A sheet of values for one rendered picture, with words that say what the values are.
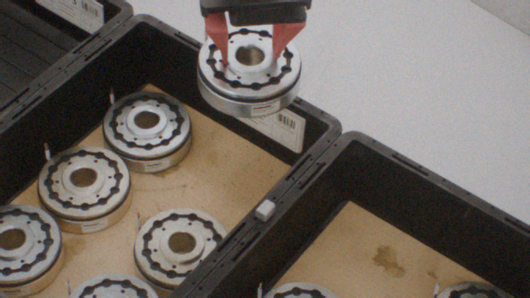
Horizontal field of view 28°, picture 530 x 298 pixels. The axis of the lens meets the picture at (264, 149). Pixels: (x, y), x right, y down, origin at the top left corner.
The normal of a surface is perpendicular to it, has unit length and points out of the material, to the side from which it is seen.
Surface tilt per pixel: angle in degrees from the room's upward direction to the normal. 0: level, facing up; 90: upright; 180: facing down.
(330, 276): 0
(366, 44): 0
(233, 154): 0
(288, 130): 90
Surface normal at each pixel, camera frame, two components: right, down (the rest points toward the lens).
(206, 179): 0.04, -0.65
